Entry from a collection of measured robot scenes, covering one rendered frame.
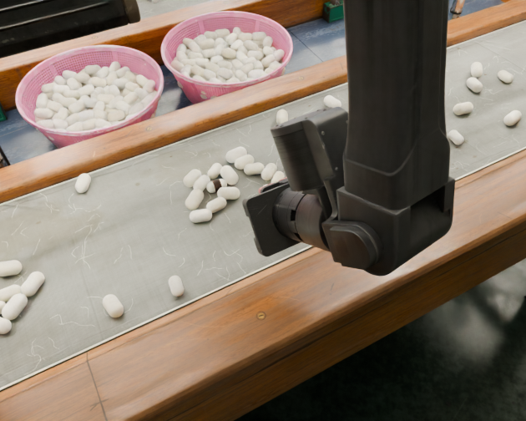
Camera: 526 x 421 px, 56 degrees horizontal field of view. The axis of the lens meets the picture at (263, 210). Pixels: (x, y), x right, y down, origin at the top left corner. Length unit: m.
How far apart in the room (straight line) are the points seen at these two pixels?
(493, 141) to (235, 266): 0.51
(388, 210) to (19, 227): 0.60
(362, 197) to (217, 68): 0.72
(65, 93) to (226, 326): 0.59
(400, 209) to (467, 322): 1.26
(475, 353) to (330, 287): 0.95
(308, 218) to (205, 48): 0.73
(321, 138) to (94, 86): 0.73
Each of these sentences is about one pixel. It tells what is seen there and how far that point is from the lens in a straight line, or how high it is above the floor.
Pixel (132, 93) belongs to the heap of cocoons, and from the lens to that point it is 0.99.
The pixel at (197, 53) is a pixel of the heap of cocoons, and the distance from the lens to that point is 1.08.
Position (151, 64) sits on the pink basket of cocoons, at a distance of 1.03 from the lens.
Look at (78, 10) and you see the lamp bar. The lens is 0.57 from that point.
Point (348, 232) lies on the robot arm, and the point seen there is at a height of 1.04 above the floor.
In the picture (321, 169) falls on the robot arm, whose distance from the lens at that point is 0.41.
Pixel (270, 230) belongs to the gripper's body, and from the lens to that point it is 0.51.
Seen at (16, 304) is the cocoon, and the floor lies 0.76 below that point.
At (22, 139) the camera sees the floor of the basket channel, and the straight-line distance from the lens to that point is 1.07.
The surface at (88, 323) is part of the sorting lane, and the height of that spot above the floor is 0.74.
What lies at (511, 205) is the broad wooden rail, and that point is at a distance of 0.82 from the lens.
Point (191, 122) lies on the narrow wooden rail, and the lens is 0.87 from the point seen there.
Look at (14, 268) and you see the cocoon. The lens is 0.75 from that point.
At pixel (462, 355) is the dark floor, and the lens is 1.54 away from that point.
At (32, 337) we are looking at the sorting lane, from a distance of 0.71.
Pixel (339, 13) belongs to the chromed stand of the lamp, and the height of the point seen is 0.69.
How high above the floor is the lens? 1.32
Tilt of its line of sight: 50 degrees down
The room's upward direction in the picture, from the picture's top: straight up
